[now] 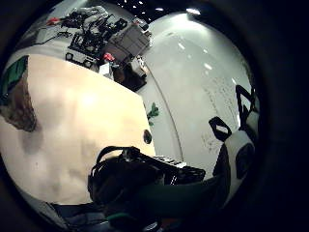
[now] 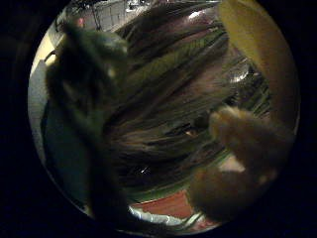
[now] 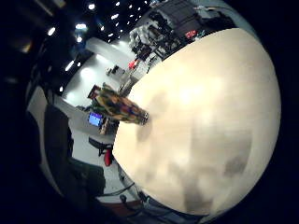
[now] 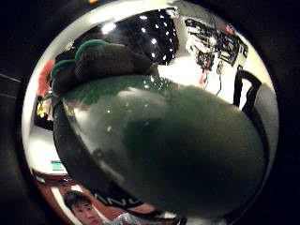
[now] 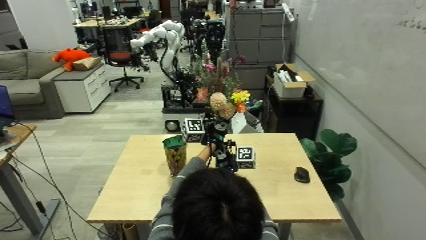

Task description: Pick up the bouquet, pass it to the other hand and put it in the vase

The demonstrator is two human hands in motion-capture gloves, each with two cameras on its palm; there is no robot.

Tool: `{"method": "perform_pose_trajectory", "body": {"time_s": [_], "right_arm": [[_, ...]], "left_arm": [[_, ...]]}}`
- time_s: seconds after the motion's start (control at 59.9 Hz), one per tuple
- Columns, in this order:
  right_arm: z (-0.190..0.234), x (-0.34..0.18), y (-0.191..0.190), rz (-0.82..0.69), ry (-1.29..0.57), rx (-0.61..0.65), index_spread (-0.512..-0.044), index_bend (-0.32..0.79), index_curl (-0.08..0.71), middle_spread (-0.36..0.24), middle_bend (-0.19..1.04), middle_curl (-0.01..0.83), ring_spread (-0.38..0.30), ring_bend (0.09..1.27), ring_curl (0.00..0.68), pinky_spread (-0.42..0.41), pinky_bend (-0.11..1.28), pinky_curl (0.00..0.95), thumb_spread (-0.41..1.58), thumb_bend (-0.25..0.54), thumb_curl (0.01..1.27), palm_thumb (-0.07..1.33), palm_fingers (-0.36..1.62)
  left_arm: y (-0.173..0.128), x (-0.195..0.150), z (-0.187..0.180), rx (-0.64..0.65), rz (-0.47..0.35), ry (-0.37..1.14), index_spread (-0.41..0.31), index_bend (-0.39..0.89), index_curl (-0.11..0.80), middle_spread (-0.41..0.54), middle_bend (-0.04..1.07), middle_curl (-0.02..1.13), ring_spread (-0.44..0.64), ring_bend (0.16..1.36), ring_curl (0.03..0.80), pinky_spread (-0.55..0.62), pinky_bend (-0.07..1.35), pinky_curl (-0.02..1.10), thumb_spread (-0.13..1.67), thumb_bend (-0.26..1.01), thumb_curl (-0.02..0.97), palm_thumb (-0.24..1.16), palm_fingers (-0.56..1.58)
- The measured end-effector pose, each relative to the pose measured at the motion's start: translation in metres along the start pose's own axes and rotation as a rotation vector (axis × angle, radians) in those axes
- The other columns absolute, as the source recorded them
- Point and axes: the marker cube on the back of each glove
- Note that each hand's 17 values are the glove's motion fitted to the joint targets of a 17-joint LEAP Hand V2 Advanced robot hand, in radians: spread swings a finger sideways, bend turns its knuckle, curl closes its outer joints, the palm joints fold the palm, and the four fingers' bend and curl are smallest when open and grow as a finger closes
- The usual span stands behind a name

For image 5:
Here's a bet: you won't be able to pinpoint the person's left hand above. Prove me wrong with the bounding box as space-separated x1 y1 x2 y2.
200 115 233 147

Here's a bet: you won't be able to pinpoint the person's right hand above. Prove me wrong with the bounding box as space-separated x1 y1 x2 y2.
214 139 241 174

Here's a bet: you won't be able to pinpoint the beige dried flower stem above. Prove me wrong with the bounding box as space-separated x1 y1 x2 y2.
209 91 237 125

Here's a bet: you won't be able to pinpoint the white marker cube right glove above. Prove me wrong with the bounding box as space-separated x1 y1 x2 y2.
234 145 257 170

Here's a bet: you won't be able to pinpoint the white marker cube glove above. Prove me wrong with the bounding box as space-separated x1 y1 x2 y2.
234 145 257 170
181 117 206 144

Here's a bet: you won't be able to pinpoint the white paper flower wrap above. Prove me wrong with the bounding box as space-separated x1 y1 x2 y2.
229 111 265 135

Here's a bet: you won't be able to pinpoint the white marker cube left glove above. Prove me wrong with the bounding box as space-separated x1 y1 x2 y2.
181 117 206 144

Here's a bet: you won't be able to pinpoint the yellow flower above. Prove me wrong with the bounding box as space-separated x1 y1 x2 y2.
230 89 253 106

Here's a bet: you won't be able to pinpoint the round black speaker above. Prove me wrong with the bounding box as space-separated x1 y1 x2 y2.
164 119 182 133

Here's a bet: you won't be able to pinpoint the black equipment cart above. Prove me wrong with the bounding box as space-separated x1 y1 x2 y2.
160 71 210 115

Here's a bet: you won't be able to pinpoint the mixed flower bouquet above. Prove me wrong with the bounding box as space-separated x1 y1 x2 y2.
190 54 248 103

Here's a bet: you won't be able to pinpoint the black side cabinet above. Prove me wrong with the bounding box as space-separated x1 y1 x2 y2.
262 73 325 141

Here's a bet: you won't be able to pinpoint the black computer mouse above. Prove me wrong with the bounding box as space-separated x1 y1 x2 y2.
293 166 311 184

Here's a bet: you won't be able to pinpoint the the person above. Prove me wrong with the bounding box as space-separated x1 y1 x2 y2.
146 145 281 240

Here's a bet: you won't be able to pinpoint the open cardboard box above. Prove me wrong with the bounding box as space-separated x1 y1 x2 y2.
270 63 317 99

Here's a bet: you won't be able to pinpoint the green leafy potted plant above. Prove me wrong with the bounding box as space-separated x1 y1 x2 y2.
299 128 359 203

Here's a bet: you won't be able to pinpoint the grey filing cabinets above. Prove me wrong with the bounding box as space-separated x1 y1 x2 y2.
225 6 295 99

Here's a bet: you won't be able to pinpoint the black office chair red seat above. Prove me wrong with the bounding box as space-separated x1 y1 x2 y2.
100 26 146 93

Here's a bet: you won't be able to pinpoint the white drawer cabinet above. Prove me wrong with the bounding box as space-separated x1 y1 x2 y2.
53 63 113 114

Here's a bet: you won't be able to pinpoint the cardboard tube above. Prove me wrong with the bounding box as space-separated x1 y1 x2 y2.
121 222 140 240

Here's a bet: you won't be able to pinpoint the brown cushion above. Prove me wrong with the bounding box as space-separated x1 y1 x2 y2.
72 56 104 72

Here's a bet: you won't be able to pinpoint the whiteboard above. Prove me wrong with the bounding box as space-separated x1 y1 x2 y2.
290 0 426 169

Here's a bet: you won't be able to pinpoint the orange plush toy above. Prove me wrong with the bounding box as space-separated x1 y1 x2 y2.
51 48 93 72

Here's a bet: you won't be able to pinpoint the grey sofa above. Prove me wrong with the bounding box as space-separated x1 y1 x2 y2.
0 48 68 121

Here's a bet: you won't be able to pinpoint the blue laptop screen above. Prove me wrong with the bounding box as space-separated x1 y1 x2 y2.
0 84 16 122

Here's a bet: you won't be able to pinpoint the wooden side desk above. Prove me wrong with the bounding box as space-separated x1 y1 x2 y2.
0 123 61 236

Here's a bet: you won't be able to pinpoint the black floor cable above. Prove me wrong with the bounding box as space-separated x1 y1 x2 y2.
12 121 117 240

